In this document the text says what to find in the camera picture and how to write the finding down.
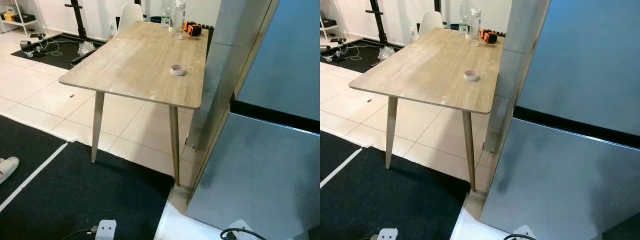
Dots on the tall clear plastic bottle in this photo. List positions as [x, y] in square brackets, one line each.
[475, 25]
[179, 17]

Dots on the yellow box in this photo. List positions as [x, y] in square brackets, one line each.
[7, 16]

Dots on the white slipper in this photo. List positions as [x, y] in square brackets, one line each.
[7, 167]

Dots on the white shelf rack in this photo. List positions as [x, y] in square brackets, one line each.
[327, 30]
[15, 23]

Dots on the black case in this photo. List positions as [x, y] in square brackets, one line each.
[23, 18]
[327, 22]

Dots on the grey fridge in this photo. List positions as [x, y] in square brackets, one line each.
[585, 60]
[285, 50]

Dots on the black carpet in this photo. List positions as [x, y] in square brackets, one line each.
[395, 200]
[75, 190]

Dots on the white floor tape strip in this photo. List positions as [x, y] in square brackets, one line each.
[345, 167]
[32, 175]

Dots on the white chair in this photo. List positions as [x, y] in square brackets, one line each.
[130, 16]
[430, 22]

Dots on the white tape roll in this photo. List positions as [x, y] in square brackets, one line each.
[177, 69]
[471, 75]

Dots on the grey wheeled roller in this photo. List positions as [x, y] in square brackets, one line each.
[327, 50]
[27, 46]

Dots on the black floor mat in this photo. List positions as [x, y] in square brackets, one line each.
[50, 55]
[360, 59]

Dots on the clear plastic bag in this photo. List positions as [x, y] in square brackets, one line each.
[386, 52]
[86, 47]

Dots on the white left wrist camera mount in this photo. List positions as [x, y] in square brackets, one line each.
[387, 234]
[106, 229]

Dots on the dark blue bin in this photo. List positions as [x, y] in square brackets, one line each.
[156, 19]
[452, 26]

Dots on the black metal rack stand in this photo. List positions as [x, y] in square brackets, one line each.
[377, 22]
[77, 25]

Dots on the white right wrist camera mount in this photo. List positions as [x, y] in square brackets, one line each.
[242, 227]
[524, 231]

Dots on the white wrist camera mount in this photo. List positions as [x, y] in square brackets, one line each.
[387, 234]
[106, 229]
[524, 231]
[242, 227]

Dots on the green label plastic bottle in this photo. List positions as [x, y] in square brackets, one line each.
[464, 20]
[166, 15]

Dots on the orange black tool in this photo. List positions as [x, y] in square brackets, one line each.
[192, 28]
[488, 36]

